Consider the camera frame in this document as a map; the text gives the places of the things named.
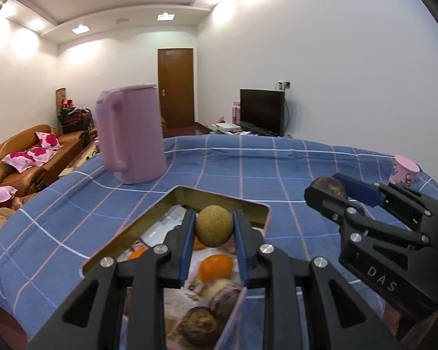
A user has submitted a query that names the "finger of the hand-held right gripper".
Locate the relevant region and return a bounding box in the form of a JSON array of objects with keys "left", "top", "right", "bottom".
[
  {"left": 304, "top": 183, "right": 438, "bottom": 253},
  {"left": 332, "top": 173, "right": 438, "bottom": 227}
]

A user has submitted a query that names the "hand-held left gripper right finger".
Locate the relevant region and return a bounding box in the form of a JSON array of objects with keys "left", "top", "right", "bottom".
[{"left": 233, "top": 209, "right": 395, "bottom": 350}]

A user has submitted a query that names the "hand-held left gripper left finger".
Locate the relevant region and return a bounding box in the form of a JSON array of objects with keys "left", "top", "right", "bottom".
[{"left": 29, "top": 209, "right": 198, "bottom": 350}]

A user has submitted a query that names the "dark brown passion fruit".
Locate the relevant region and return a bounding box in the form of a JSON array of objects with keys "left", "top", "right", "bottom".
[{"left": 311, "top": 176, "right": 348, "bottom": 200}]

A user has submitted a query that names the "brown longan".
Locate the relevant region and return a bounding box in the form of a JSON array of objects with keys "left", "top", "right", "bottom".
[{"left": 194, "top": 204, "right": 236, "bottom": 247}]

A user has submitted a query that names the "pink metal tin box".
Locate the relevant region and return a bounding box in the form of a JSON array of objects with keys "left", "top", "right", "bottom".
[{"left": 79, "top": 186, "right": 271, "bottom": 350}]

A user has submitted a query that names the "printed paper leaflet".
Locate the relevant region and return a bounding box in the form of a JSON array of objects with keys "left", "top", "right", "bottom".
[{"left": 131, "top": 204, "right": 190, "bottom": 256}]

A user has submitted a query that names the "pink cartoon cup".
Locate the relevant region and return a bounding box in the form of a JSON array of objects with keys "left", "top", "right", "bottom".
[{"left": 389, "top": 154, "right": 420, "bottom": 185}]

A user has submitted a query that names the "blue checked tablecloth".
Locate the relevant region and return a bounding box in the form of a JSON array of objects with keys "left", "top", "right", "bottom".
[{"left": 0, "top": 134, "right": 438, "bottom": 350}]

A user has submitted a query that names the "black television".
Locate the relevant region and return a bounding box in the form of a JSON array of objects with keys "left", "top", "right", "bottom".
[{"left": 240, "top": 88, "right": 286, "bottom": 137}]

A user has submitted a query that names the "low white television stand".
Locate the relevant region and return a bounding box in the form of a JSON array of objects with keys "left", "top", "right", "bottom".
[{"left": 210, "top": 124, "right": 278, "bottom": 137}]

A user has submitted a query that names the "pink electric kettle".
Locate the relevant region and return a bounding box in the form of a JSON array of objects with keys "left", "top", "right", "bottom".
[{"left": 95, "top": 84, "right": 167, "bottom": 185}]

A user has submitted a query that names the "wooden coffee table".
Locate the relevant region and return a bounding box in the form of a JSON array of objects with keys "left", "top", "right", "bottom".
[{"left": 58, "top": 142, "right": 101, "bottom": 179}]

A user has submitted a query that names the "long brown leather sofa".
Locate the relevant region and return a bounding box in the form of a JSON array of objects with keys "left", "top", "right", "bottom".
[{"left": 0, "top": 125, "right": 97, "bottom": 197}]

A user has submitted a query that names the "brown wooden door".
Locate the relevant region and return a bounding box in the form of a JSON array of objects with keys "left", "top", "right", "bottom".
[{"left": 157, "top": 48, "right": 195, "bottom": 129}]

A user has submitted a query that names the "dark rack with clothes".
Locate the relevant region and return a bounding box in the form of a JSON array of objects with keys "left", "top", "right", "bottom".
[{"left": 58, "top": 107, "right": 95, "bottom": 135}]

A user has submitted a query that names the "tan leather sofa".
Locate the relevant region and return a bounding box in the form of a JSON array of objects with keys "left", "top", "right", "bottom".
[{"left": 0, "top": 204, "right": 22, "bottom": 241}]

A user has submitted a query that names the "black power cable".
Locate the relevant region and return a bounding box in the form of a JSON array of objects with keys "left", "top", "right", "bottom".
[{"left": 283, "top": 89, "right": 291, "bottom": 137}]

